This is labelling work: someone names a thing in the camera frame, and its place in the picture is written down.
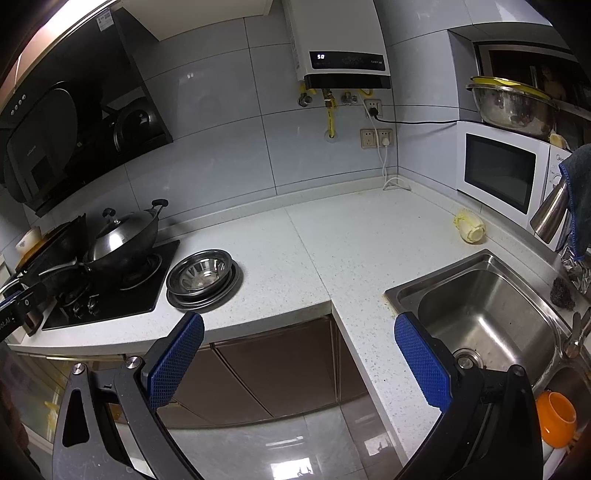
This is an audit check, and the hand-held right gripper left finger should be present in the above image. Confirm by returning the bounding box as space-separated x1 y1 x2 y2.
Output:
52 312 205 480

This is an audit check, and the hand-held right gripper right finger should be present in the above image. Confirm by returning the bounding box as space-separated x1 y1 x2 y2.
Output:
394 312 543 480

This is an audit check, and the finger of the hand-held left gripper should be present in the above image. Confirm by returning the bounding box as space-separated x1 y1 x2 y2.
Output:
0 282 48 320

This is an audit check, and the large stainless steel plate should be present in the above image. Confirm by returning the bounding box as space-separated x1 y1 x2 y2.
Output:
166 261 244 308

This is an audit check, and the small stainless steel plate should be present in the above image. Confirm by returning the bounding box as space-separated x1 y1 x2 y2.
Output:
178 259 228 289

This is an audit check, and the stainless steel bowl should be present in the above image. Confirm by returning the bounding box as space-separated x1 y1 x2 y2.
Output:
166 249 237 296

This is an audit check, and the brown cabinet door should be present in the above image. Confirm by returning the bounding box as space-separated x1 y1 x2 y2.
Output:
216 316 336 417
156 344 274 429

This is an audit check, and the black frying pan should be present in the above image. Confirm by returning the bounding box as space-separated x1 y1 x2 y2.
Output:
0 213 91 302

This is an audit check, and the white cup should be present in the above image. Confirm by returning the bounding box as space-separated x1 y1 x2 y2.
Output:
15 228 45 255

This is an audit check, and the glass cabinet door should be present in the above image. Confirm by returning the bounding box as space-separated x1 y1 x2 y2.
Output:
7 353 136 446

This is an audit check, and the black gas stove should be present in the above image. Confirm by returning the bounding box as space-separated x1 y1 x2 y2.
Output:
41 239 181 331

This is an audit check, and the stainless steel sink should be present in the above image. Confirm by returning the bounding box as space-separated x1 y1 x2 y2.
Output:
384 249 591 462

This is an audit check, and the steel wok lid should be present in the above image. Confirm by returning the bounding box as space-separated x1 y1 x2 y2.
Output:
88 208 152 265

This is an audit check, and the black wok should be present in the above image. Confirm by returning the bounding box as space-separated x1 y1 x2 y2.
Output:
83 198 170 283

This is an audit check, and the orange cup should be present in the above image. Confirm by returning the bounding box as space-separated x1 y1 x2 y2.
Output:
536 391 578 450

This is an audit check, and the metal faucet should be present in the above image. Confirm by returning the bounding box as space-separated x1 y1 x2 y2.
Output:
562 311 591 359

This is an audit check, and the crumpled aluminium foil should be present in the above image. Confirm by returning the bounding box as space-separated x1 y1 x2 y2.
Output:
560 247 591 294

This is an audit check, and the black range hood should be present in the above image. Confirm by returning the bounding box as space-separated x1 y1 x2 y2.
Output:
0 9 174 217

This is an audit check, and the stainless steel kettle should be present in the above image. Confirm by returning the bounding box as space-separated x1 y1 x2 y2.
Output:
529 178 574 245

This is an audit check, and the white microwave oven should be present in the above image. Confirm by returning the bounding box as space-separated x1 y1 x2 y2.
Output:
456 120 574 252

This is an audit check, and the grey cloth with blue edge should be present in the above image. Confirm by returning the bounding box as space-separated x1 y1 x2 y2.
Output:
558 143 591 262

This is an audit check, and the large steel mixing bowl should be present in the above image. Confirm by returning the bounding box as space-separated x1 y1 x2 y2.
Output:
466 83 560 137

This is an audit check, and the yellow lid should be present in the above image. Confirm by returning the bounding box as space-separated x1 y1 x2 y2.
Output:
470 76 554 100

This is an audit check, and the white water heater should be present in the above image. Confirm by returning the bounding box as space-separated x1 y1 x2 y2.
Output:
281 0 392 89

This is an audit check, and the white power cable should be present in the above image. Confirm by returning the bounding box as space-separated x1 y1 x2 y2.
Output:
379 136 414 191

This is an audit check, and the double wall outlet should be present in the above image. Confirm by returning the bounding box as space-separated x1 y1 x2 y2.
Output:
360 128 395 150

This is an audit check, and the black power cable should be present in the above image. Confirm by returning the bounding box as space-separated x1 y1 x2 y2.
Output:
368 102 459 126

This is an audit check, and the yellow gas hose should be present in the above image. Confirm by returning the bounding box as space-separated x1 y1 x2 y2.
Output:
324 95 339 139

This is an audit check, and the white wall cabinet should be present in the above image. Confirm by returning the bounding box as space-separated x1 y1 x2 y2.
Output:
115 0 273 42

